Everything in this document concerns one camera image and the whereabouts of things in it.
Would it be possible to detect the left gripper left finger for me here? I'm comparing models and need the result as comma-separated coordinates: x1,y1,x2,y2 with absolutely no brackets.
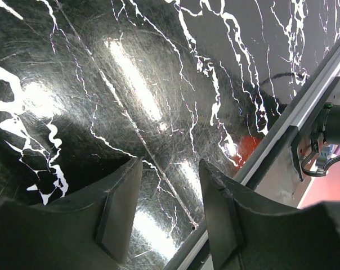
0,157,143,269

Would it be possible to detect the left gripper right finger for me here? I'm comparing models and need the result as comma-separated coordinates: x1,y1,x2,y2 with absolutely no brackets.
199,160,340,269

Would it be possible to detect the aluminium frame rail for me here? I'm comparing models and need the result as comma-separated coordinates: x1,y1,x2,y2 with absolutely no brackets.
164,39,340,269

